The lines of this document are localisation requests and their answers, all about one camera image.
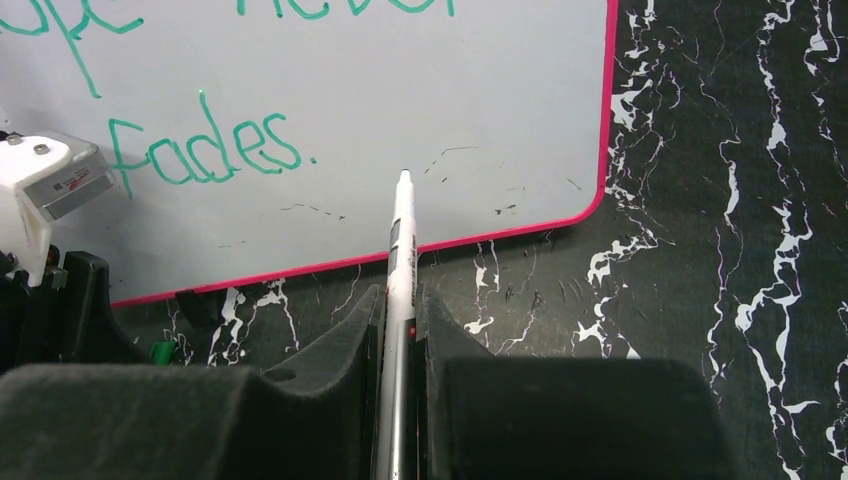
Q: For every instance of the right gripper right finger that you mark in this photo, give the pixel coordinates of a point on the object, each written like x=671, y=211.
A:
x=485, y=416

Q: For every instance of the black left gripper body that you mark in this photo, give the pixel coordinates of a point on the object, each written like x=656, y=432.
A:
x=68, y=318

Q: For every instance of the pink framed whiteboard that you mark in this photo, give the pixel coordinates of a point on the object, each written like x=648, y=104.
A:
x=255, y=139

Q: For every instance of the green marker cap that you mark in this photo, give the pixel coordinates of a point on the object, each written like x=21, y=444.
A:
x=162, y=352

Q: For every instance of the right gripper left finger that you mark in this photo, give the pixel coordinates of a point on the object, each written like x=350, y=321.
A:
x=309, y=417

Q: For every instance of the green capped whiteboard marker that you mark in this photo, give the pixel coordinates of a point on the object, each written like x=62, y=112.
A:
x=395, y=447

